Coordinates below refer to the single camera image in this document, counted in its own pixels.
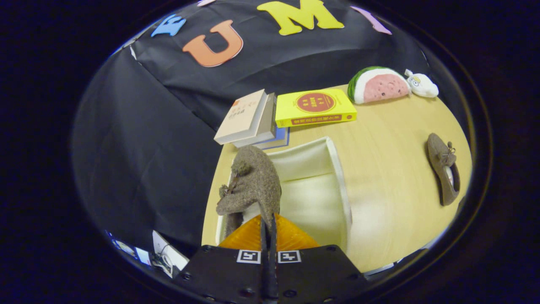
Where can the watermelon slice plush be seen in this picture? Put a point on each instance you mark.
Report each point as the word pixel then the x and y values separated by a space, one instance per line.
pixel 382 86

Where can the white sheet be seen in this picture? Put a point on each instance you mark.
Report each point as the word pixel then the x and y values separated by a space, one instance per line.
pixel 168 253

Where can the blue book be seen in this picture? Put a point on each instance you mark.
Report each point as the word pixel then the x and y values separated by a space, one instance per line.
pixel 280 139

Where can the white plush toy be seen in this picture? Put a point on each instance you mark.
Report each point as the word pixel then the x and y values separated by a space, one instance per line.
pixel 424 84

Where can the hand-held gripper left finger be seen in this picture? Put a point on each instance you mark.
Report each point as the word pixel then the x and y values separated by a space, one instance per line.
pixel 223 270

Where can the beige book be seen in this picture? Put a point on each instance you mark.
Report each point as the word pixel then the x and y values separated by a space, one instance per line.
pixel 240 118

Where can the brown fuzzy shoe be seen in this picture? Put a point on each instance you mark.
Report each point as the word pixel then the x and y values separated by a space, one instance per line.
pixel 436 156
pixel 253 177

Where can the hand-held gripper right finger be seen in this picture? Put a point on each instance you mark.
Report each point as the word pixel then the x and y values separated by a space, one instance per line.
pixel 316 270

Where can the yellow book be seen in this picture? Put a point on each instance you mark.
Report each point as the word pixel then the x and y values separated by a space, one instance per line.
pixel 314 105

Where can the grey book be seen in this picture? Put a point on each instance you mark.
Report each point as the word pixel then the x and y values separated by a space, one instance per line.
pixel 266 126

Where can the beige fabric storage box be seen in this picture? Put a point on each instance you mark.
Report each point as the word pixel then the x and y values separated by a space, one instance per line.
pixel 312 198

